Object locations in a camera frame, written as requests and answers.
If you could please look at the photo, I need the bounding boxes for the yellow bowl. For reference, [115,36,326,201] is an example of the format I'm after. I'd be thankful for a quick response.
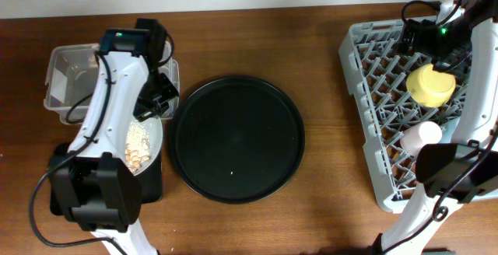
[406,64,456,108]

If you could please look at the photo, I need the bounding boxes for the grey plate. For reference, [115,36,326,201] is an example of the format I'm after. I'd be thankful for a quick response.
[132,117,163,176]

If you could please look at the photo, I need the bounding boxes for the food scraps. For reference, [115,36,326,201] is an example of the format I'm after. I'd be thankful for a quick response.
[125,122,151,174]

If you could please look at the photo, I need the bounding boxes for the pink cup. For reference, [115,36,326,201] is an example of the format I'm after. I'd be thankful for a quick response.
[400,121,443,156]

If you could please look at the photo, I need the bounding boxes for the blue cup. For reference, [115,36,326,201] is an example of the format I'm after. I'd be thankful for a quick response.
[440,117,460,144]

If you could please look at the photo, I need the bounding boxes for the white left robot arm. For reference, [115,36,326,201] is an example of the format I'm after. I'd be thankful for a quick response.
[44,18,179,254]

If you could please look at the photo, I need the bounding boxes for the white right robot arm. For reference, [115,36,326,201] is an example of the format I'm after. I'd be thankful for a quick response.
[339,0,497,254]

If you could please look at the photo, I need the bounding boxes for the grey dishwasher rack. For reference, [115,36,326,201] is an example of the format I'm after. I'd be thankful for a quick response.
[338,16,498,214]

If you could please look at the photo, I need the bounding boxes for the clear plastic waste bin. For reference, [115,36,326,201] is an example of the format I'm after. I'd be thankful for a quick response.
[44,44,181,124]

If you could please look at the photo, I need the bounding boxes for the round black tray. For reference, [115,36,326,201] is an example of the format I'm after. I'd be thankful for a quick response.
[168,75,305,204]

